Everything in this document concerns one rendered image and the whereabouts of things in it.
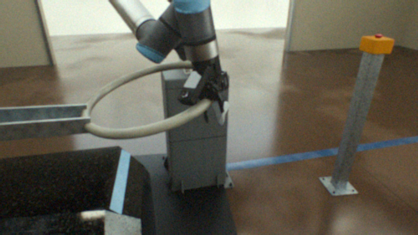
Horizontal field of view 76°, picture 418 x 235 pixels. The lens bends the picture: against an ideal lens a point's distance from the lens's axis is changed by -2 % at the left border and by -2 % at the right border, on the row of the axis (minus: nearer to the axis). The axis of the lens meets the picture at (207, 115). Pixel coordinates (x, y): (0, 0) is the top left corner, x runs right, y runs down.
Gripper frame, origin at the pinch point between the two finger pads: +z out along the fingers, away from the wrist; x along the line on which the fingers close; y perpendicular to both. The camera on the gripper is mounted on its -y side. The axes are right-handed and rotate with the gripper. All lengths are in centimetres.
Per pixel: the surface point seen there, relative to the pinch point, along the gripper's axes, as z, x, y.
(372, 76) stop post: 36, -36, 114
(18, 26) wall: 2, 507, 166
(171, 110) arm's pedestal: 34, 65, 46
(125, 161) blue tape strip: 13.4, 30.8, -14.6
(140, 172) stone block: 18.9, 27.1, -13.1
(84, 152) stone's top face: 8.2, 44.0, -20.6
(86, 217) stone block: 8.8, 18.3, -38.7
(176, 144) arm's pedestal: 59, 66, 42
